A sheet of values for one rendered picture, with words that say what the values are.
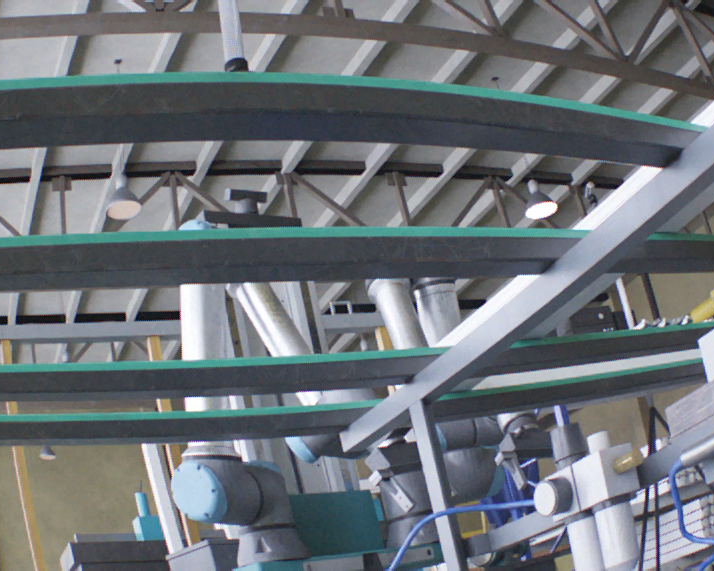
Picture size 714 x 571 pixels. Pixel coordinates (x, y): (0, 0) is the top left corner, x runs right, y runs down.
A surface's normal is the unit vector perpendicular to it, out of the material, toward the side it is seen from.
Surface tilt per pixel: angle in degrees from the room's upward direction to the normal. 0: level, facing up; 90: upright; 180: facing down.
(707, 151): 90
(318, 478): 90
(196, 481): 95
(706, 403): 90
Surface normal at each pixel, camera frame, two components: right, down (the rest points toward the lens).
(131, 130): 0.22, 0.91
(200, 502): -0.50, -0.13
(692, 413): -0.89, 0.04
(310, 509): 0.56, -0.41
